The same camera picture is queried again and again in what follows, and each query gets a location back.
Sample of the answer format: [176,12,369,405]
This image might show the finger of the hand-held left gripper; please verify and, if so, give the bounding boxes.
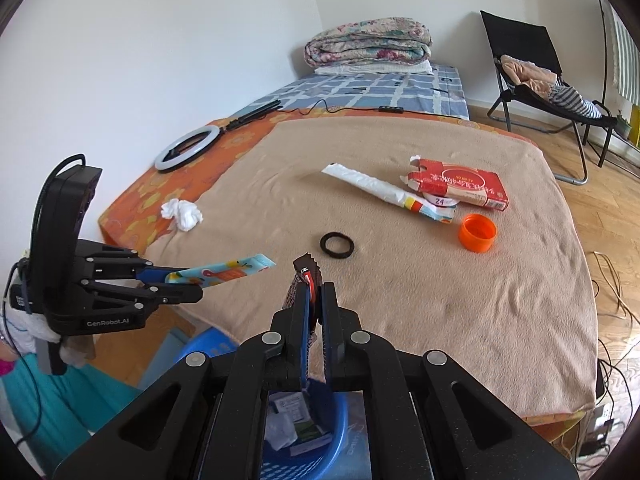
[82,280,204,318]
[85,242,191,283]

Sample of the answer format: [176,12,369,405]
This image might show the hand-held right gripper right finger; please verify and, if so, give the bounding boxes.
[320,282,581,480]

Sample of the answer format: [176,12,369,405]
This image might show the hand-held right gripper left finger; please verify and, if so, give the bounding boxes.
[52,282,313,480]

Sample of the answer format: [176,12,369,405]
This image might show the dark brown snack wrapper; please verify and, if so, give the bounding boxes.
[282,254,326,351]

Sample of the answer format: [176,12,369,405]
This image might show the light blue printed snack wrapper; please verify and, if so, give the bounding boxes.
[165,254,277,288]

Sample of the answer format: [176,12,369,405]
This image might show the white tissue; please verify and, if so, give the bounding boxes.
[160,198,204,232]

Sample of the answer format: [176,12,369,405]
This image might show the black hair tie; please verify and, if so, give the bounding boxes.
[320,231,356,261]

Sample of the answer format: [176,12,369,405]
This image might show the blue plastic basket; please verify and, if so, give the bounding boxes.
[185,327,371,480]

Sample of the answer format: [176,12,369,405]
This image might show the long white plastic wrapper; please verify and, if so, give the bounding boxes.
[321,162,456,224]

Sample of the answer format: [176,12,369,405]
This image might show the white silicone wristband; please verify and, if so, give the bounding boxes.
[417,192,461,211]

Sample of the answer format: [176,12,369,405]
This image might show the orange plastic cap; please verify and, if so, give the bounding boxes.
[459,213,498,252]

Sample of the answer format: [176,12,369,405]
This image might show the person's left hand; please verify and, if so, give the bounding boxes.
[27,310,97,367]

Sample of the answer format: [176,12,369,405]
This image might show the beige blanket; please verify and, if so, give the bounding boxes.
[135,117,598,418]

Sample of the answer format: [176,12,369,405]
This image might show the orange floral bed sheet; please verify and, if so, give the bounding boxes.
[97,107,541,256]

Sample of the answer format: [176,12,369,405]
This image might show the crumpled white plastic packet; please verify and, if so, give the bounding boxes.
[264,412,297,451]

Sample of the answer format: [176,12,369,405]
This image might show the green white small packet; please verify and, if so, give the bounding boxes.
[289,420,335,457]

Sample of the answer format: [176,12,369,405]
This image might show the person's teal pants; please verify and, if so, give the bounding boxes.
[0,352,143,466]

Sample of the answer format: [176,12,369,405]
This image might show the black tripod stand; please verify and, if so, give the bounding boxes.
[220,100,283,131]

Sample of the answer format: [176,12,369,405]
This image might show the blue checked bed sheet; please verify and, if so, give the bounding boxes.
[227,62,471,123]

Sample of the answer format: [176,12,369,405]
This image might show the folded white sheet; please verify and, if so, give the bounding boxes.
[312,60,433,77]

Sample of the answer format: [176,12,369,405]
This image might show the folded floral quilt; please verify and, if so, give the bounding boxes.
[304,16,433,68]

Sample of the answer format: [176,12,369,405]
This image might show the pink cloth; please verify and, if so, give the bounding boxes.
[500,54,558,96]

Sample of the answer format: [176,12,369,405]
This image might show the black white striped cloth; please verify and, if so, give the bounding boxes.
[547,85,603,120]

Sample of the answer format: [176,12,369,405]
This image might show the black folding chair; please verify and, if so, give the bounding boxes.
[480,10,618,186]

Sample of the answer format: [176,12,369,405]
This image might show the green striped hanging cloth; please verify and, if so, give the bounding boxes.
[607,7,640,108]

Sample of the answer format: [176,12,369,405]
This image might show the white ring light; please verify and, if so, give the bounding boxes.
[154,125,221,173]

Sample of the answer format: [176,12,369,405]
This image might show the black cable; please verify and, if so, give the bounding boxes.
[280,87,453,116]

